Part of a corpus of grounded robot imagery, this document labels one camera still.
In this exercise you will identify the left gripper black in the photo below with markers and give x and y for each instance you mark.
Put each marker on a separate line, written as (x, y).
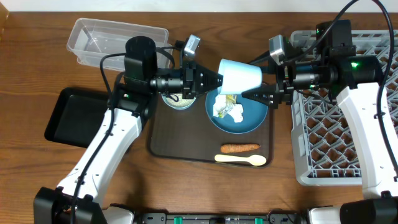
(189, 78)

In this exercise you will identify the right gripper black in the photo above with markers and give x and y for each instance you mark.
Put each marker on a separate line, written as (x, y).
(285, 81)

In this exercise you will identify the light blue cup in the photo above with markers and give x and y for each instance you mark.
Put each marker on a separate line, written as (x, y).
(238, 77)

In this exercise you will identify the clear plastic bin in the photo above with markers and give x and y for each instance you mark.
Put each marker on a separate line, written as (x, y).
(92, 39)

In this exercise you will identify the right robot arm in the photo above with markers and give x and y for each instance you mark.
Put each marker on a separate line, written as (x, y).
(356, 82)

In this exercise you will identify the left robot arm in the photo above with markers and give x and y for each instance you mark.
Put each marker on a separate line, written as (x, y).
(132, 101)

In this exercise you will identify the grey dishwasher rack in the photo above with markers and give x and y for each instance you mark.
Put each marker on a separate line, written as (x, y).
(324, 153)

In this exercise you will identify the dark blue plate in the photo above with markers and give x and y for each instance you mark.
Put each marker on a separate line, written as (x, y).
(254, 113)

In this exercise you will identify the yellow snack wrapper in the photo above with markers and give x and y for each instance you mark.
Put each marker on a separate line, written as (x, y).
(230, 102)

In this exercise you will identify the light blue rice bowl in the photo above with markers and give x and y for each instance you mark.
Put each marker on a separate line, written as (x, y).
(176, 101)

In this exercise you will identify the crumpled white tissue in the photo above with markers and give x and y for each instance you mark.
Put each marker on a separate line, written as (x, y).
(236, 113)

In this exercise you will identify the dark brown serving tray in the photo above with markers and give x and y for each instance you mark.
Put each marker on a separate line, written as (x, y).
(190, 135)

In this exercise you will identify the orange carrot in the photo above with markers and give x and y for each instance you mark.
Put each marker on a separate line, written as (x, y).
(236, 148)

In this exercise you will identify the cream plastic spoon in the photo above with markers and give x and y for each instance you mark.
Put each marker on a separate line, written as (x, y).
(254, 160)

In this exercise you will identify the black plastic tray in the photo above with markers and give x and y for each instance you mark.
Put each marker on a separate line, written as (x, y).
(77, 116)

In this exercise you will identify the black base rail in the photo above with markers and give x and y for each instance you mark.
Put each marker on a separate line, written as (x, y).
(224, 218)

